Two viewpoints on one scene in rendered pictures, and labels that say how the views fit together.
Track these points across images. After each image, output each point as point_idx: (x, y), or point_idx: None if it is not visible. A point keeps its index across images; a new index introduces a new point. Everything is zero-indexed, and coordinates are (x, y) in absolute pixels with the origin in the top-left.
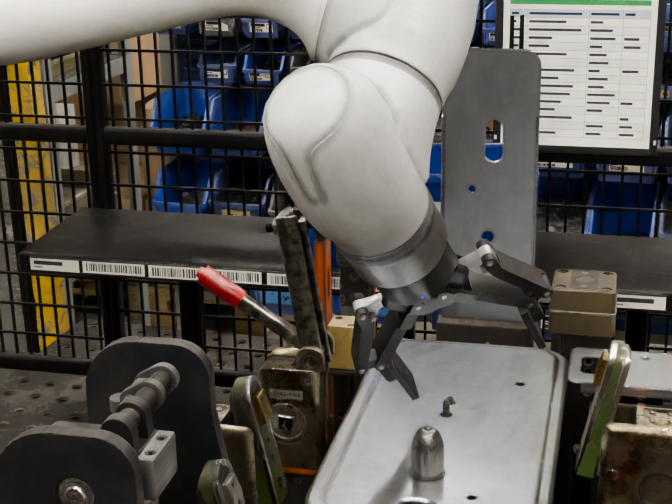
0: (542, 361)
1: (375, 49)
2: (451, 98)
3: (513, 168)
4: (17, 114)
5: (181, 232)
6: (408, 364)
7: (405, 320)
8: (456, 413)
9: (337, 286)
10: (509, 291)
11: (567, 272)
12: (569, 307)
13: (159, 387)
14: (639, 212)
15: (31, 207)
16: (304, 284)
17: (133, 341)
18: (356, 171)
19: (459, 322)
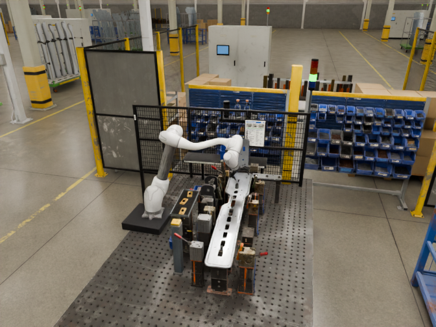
0: (249, 174)
1: (233, 149)
2: None
3: (246, 152)
4: None
5: (202, 156)
6: (233, 175)
7: (235, 172)
8: (239, 181)
9: None
10: (245, 169)
11: (252, 163)
12: (252, 168)
13: (213, 180)
14: (262, 154)
15: (180, 151)
16: (223, 167)
17: (209, 176)
18: (231, 161)
19: None
